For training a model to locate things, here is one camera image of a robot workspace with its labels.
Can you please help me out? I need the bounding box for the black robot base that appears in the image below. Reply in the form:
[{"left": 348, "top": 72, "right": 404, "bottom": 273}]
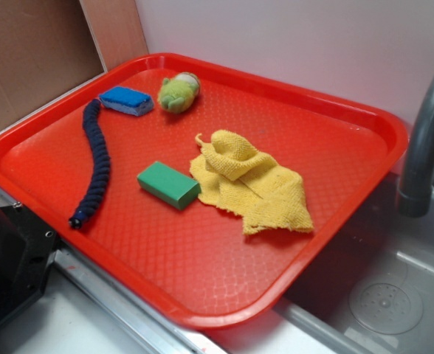
[{"left": 0, "top": 206, "right": 58, "bottom": 328}]

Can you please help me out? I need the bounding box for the green rectangular block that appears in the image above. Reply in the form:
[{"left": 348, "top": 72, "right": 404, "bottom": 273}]
[{"left": 137, "top": 162, "right": 201, "bottom": 210}]

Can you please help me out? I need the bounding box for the yellow knitted cloth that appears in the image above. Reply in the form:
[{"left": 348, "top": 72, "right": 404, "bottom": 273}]
[{"left": 190, "top": 130, "right": 314, "bottom": 236}]

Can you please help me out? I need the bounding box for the red plastic tray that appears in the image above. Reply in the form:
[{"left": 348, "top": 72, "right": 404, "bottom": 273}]
[{"left": 0, "top": 53, "right": 407, "bottom": 329}]

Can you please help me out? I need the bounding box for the green plush toy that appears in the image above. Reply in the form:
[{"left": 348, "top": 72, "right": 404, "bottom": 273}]
[{"left": 157, "top": 72, "right": 201, "bottom": 114}]

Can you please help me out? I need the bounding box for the blue sponge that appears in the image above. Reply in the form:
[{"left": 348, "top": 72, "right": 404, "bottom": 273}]
[{"left": 99, "top": 86, "right": 154, "bottom": 117}]

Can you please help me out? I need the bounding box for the grey sink faucet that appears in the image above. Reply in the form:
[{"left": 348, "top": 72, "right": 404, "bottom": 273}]
[{"left": 396, "top": 78, "right": 434, "bottom": 218}]

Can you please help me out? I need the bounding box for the grey toy sink basin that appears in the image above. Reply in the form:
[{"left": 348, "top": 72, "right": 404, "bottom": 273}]
[{"left": 275, "top": 177, "right": 434, "bottom": 353}]

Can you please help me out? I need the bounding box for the brown cardboard panel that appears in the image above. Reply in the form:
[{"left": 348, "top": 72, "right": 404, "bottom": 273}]
[{"left": 0, "top": 1, "right": 148, "bottom": 131}]

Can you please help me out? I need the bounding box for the dark blue braided rope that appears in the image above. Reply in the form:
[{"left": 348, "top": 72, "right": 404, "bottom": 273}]
[{"left": 68, "top": 98, "right": 112, "bottom": 230}]

